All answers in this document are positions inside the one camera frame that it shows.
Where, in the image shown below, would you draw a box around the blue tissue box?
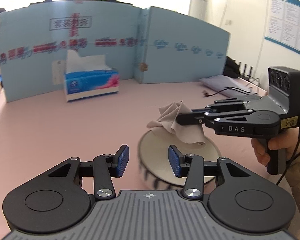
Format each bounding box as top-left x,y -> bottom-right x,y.
63,70 -> 120,103

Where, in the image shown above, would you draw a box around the black jacket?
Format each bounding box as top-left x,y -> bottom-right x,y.
224,56 -> 241,78

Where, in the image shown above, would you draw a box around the black usb cable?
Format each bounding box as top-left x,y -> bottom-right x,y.
202,86 -> 253,97

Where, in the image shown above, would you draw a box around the white tissue sheet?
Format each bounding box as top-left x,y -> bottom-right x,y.
66,50 -> 113,73

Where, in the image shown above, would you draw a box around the white paper label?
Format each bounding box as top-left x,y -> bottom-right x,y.
52,60 -> 68,85

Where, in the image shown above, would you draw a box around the wall poster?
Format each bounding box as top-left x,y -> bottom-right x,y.
264,0 -> 300,61

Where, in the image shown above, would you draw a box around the person's right hand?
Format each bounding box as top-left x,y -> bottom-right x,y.
251,136 -> 300,167

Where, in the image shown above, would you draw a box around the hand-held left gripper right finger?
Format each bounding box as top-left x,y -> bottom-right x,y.
168,145 -> 253,200

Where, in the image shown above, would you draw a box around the beige cleaning cloth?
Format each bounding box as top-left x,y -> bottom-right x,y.
146,100 -> 206,145

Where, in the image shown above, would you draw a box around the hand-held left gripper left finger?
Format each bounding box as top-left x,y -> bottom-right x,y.
48,144 -> 130,200

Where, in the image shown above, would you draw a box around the blue cardboard panel red print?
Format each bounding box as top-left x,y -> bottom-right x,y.
0,1 -> 143,103

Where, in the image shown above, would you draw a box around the black antenna device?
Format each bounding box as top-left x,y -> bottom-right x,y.
236,64 -> 254,81

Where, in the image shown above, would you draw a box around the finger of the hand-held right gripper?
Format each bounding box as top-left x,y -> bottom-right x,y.
192,95 -> 262,112
176,109 -> 253,128

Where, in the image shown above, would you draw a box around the blue cardboard panel teal logos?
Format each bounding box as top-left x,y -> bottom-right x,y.
134,6 -> 232,84

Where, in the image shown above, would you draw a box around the white standing air conditioner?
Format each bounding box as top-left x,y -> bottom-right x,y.
189,0 -> 210,20

